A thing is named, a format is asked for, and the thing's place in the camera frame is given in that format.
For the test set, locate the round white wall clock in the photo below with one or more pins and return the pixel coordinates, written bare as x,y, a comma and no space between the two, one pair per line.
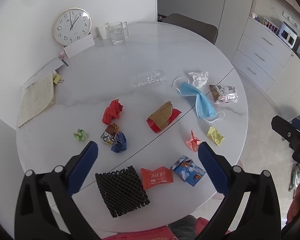
72,26

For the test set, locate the white paper sheet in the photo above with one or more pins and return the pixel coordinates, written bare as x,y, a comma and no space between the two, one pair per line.
47,68

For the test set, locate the white countertop appliance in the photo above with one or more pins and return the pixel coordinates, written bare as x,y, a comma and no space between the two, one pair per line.
287,33

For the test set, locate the small pink object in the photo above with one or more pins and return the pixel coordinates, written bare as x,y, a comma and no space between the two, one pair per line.
62,55

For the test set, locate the black pen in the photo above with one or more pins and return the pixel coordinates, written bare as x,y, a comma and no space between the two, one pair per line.
64,62

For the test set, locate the white drawer cabinet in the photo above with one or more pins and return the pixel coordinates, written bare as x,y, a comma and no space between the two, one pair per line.
260,55

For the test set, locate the dark blue crumpled paper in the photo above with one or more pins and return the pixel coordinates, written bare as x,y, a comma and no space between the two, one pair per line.
119,142

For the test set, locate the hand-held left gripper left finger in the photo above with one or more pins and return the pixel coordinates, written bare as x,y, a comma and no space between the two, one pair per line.
83,165

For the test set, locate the white card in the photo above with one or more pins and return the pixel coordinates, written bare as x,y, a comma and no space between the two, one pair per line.
80,46

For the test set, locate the brown and red paper wrapper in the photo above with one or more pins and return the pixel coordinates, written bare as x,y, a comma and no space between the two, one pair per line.
162,116

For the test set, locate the pink crumpled paper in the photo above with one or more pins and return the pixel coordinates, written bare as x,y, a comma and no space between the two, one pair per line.
193,141

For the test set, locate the blue printed folded paper box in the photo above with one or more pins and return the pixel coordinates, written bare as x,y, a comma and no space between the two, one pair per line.
187,171

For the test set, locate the clear glass mug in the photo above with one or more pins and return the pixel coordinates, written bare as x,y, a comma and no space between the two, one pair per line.
116,33

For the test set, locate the green crumpled paper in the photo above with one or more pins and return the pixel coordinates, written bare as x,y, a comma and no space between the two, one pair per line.
80,135

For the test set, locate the clear plastic bottle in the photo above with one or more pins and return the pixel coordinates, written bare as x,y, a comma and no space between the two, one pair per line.
147,80

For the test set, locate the silver snack wrapper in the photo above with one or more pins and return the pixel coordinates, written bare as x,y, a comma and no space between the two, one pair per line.
223,93

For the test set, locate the yellow binder clip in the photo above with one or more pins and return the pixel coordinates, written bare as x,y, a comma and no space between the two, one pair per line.
57,79

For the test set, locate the white crumpled tissue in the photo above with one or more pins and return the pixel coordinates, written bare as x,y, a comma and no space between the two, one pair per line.
198,78

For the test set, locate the person's red patterned clothing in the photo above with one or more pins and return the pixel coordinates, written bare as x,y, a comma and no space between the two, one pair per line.
140,235

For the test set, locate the grey chair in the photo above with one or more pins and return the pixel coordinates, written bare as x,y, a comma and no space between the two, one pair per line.
190,23

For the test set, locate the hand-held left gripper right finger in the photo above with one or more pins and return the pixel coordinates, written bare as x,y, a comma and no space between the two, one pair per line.
211,170

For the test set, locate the grey cloth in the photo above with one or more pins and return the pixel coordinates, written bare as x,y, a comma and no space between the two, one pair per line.
182,226

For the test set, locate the black foam net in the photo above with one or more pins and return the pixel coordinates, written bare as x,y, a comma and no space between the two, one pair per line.
121,192

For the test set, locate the orange snack packet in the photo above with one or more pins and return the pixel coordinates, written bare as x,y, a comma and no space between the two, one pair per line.
156,177

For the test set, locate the yellow crumpled paper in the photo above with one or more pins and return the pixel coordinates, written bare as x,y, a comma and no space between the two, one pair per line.
215,135

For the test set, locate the white mug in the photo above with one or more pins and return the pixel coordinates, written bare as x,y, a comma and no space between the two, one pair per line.
103,31

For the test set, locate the tall white cabinet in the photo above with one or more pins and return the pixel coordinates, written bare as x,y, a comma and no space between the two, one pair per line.
236,17

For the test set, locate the cream lined notebook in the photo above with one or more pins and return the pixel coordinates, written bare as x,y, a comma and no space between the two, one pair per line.
36,97

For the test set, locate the small countertop rack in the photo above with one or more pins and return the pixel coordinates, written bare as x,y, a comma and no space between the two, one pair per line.
270,25

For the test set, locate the blue face mask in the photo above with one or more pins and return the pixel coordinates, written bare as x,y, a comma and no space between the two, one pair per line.
200,100

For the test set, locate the person's right forearm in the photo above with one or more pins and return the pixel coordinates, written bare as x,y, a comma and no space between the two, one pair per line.
296,205

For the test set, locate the red paper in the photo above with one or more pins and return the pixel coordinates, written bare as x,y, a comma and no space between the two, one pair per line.
112,111

